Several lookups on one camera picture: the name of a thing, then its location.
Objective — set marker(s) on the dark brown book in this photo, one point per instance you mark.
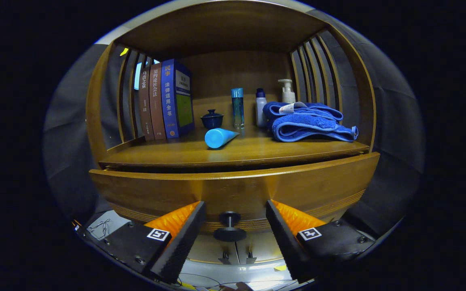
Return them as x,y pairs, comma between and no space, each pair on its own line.
145,105

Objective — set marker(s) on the dark blue lidded teacup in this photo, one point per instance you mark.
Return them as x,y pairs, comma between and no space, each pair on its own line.
212,120

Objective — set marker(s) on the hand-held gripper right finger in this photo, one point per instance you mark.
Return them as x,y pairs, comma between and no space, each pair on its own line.
287,242

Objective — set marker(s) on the wooden cabinet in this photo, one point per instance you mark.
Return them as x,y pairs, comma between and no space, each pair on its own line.
237,28

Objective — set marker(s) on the reddish brown book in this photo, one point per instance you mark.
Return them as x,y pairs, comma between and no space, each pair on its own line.
157,101

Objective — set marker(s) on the white pump bottle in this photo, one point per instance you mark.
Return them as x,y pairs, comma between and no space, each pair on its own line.
288,93

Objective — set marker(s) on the folded blue towel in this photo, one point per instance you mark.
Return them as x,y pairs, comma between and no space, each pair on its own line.
306,123

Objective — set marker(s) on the wooden drawer with black knob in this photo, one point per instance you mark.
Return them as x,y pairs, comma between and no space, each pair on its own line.
233,186

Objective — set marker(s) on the wooden countertop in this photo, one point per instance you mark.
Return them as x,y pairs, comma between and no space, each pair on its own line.
237,152

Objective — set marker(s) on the light blue cosmetic tube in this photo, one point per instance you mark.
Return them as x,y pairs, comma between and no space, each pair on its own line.
217,138

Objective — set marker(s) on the wooden cabinet door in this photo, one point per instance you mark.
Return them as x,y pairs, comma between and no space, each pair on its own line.
206,251
263,249

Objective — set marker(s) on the thick blue book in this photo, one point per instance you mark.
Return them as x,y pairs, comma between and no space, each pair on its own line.
176,99

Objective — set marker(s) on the tall teal glass bottle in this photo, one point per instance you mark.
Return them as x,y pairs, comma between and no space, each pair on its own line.
237,109

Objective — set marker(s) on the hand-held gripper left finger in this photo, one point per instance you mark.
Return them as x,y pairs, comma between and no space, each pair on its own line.
180,242

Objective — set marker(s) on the white bottle with blue cap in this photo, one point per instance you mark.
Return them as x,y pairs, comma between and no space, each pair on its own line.
261,109

